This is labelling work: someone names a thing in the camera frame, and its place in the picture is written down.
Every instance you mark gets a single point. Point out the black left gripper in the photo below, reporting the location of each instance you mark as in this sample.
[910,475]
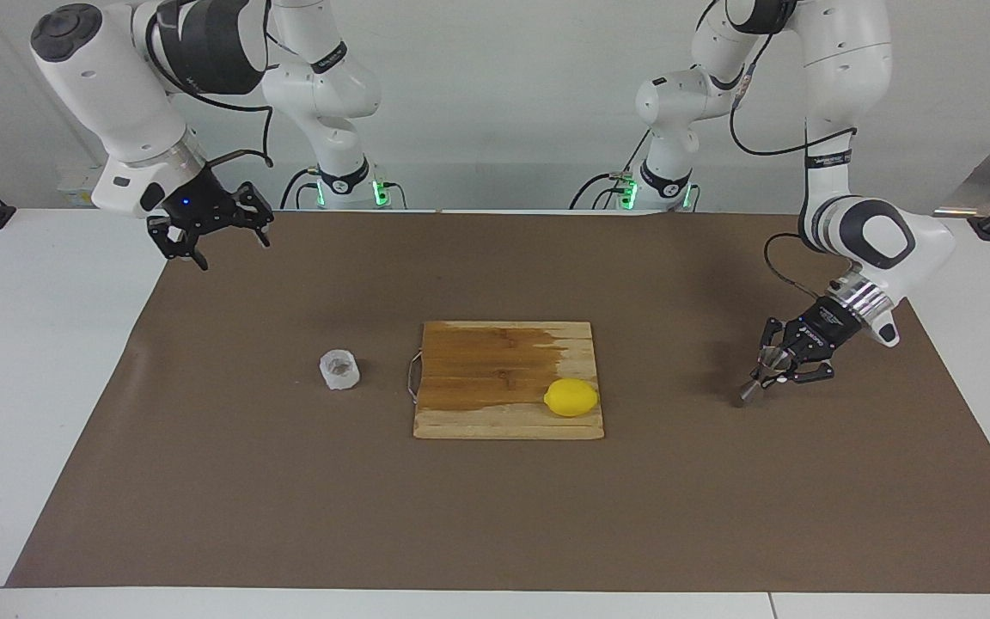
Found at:
[821,328]

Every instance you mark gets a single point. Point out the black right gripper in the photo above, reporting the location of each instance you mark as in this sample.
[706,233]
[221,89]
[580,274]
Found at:
[194,205]

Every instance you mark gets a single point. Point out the steel double jigger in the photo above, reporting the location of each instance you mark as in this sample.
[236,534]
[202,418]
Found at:
[748,394]

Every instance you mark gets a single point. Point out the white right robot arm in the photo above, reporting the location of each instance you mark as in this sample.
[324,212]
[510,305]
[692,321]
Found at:
[108,94]

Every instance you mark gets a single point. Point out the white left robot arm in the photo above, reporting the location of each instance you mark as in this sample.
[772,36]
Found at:
[847,86]

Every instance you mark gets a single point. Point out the green lit base connector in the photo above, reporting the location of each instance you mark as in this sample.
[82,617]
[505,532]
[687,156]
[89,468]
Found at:
[381,193]
[628,193]

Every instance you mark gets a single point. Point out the yellow lemon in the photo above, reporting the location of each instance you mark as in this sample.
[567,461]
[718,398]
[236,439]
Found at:
[571,398]

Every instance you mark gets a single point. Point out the brown paper table mat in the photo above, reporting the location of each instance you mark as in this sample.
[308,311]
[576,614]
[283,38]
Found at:
[289,499]

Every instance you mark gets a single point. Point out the wooden cutting board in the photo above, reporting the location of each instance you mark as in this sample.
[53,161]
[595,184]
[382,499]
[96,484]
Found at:
[478,378]

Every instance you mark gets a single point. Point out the wall outlet with yellow label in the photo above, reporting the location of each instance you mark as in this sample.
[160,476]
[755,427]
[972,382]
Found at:
[76,198]

